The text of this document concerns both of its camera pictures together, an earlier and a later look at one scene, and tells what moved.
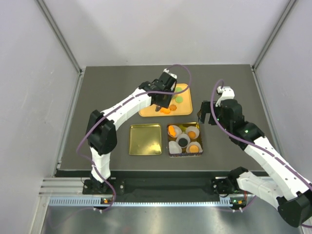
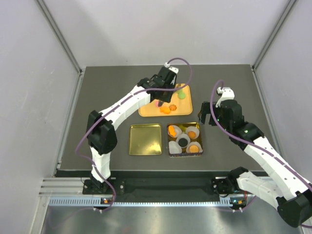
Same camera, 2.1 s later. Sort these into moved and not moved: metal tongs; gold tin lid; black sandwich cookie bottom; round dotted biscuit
Moved: metal tongs
Not moved: gold tin lid; round dotted biscuit; black sandwich cookie bottom
